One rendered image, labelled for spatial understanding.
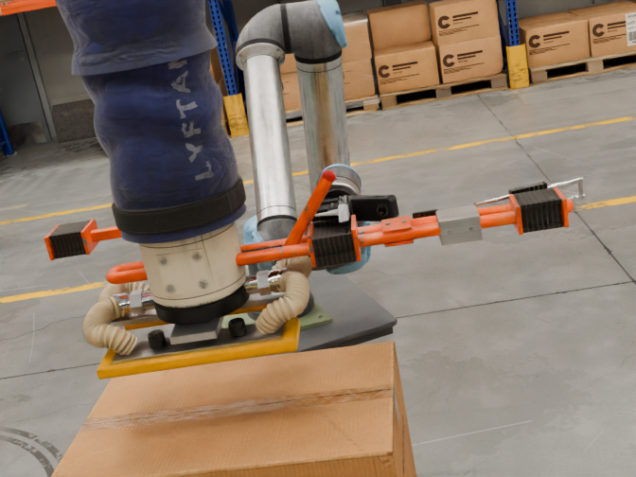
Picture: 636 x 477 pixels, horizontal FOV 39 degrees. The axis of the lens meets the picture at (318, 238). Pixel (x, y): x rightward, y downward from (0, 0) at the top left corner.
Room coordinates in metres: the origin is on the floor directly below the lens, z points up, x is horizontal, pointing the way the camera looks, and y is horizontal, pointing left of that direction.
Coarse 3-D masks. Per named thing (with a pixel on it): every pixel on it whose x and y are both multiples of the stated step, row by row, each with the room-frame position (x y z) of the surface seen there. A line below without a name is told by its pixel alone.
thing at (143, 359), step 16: (240, 320) 1.39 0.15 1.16; (288, 320) 1.42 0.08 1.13; (160, 336) 1.40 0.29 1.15; (224, 336) 1.40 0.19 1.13; (240, 336) 1.38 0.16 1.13; (256, 336) 1.37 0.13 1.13; (272, 336) 1.36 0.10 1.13; (288, 336) 1.36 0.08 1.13; (112, 352) 1.43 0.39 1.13; (144, 352) 1.39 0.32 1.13; (160, 352) 1.38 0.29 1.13; (176, 352) 1.37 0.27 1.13; (192, 352) 1.37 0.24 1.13; (208, 352) 1.35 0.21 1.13; (224, 352) 1.35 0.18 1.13; (240, 352) 1.34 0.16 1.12; (256, 352) 1.34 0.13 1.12; (272, 352) 1.34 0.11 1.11; (112, 368) 1.37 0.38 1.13; (128, 368) 1.36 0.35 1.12; (144, 368) 1.36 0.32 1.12; (160, 368) 1.36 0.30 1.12
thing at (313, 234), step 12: (312, 228) 1.49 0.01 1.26; (324, 228) 1.50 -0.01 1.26; (336, 228) 1.48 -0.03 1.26; (348, 228) 1.47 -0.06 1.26; (312, 240) 1.43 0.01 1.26; (324, 240) 1.42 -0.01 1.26; (336, 240) 1.42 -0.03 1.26; (348, 240) 1.42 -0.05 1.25; (312, 252) 1.43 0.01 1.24; (324, 252) 1.43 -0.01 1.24; (336, 252) 1.43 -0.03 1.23; (348, 252) 1.42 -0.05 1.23; (360, 252) 1.44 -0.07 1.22; (312, 264) 1.44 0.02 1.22; (324, 264) 1.43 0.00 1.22
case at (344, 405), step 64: (128, 384) 1.67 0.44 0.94; (192, 384) 1.62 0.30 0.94; (256, 384) 1.57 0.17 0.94; (320, 384) 1.52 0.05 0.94; (384, 384) 1.48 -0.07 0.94; (128, 448) 1.42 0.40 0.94; (192, 448) 1.38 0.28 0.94; (256, 448) 1.34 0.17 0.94; (320, 448) 1.30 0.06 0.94; (384, 448) 1.27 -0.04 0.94
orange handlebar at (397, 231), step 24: (408, 216) 1.49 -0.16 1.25; (432, 216) 1.48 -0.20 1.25; (480, 216) 1.43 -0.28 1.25; (504, 216) 1.42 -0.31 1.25; (96, 240) 1.77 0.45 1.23; (360, 240) 1.44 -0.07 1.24; (384, 240) 1.43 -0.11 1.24; (408, 240) 1.43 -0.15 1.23; (120, 264) 1.53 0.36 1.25; (240, 264) 1.46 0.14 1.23
